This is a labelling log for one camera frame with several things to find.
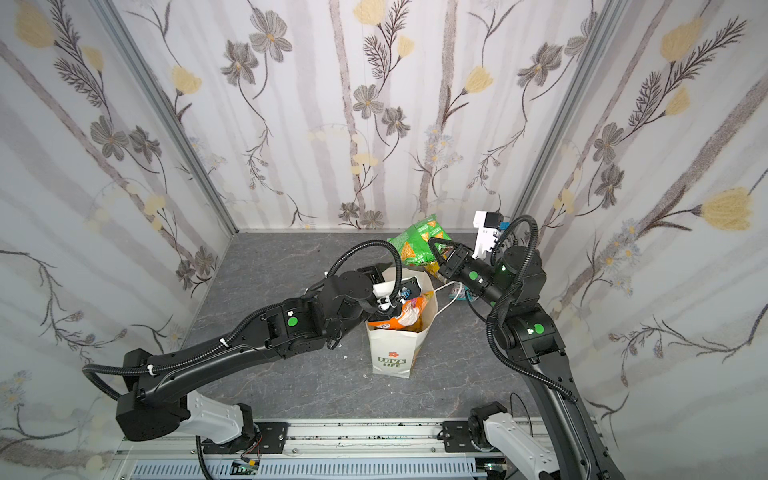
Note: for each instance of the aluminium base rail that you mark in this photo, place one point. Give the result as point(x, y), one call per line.
point(330, 449)

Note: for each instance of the green chips bag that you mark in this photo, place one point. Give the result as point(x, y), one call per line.
point(412, 245)

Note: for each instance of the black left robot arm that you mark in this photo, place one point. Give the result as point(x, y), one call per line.
point(158, 395)

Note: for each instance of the orange snack bag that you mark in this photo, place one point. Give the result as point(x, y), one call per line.
point(411, 318)

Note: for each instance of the white paper shopping bag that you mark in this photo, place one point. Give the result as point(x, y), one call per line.
point(393, 353)

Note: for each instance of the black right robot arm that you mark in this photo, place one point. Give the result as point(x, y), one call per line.
point(526, 339)

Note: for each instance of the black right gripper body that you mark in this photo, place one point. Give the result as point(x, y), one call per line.
point(450, 260)

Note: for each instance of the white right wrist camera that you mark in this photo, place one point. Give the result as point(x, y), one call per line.
point(487, 225)

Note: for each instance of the yellow snack packet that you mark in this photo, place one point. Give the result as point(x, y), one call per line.
point(432, 268)

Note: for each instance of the teal candy bag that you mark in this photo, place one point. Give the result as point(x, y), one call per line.
point(458, 292)

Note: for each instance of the small green circuit board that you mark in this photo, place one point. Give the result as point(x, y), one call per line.
point(240, 468)

